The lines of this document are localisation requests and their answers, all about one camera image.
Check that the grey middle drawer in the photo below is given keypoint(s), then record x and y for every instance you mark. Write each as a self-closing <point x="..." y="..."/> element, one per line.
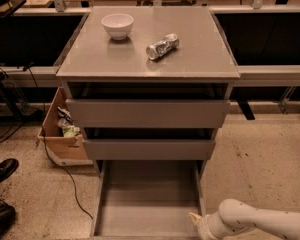
<point x="149" y="144"/>

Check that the black shoe lower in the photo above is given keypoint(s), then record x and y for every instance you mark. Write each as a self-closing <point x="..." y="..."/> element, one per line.
<point x="0" y="217"/>

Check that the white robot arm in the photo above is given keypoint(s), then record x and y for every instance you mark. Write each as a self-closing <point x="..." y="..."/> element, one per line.
<point x="234" y="217"/>

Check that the crushed silver can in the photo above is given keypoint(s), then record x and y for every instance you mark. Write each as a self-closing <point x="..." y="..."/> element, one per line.
<point x="162" y="47"/>

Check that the grey drawer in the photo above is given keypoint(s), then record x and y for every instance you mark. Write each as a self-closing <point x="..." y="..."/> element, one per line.
<point x="123" y="113"/>
<point x="149" y="144"/>
<point x="147" y="200"/>

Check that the white ceramic bowl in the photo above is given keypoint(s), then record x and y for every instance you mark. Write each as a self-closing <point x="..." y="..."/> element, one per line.
<point x="118" y="25"/>

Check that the brown cardboard box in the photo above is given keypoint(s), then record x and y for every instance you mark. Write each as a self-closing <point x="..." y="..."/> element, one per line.
<point x="64" y="151"/>

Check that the crumpled trash in box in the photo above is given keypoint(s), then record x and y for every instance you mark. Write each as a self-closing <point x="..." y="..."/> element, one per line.
<point x="66" y="124"/>

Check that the black shoe upper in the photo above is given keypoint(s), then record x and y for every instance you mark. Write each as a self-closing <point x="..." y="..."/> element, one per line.
<point x="7" y="168"/>

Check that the yellow foam padded gripper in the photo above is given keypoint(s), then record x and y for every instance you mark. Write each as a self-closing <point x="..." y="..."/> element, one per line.
<point x="203" y="226"/>

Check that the grey bottom drawer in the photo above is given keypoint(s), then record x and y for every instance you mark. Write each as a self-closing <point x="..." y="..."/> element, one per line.
<point x="147" y="200"/>

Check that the grey top drawer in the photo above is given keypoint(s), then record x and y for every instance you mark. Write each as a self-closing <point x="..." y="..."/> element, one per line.
<point x="123" y="113"/>

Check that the grey metal rail frame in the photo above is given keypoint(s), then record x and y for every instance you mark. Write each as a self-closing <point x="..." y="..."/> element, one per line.
<point x="238" y="44"/>

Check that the grey drawer cabinet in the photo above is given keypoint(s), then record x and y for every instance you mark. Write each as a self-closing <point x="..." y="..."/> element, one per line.
<point x="160" y="94"/>

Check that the black shoe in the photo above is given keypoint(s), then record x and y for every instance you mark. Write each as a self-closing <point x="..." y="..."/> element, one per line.
<point x="0" y="217"/>
<point x="7" y="168"/>

